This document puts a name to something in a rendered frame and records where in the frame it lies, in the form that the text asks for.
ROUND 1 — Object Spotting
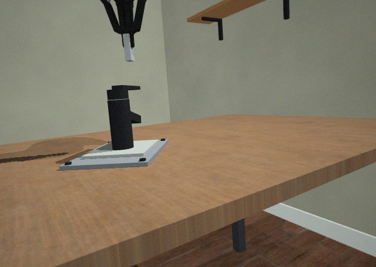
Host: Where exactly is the grey flat base plate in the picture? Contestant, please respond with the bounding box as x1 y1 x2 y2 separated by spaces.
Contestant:
59 138 169 170

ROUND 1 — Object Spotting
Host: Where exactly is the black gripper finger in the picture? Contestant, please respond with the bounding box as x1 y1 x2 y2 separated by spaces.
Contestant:
100 0 131 62
124 0 147 62

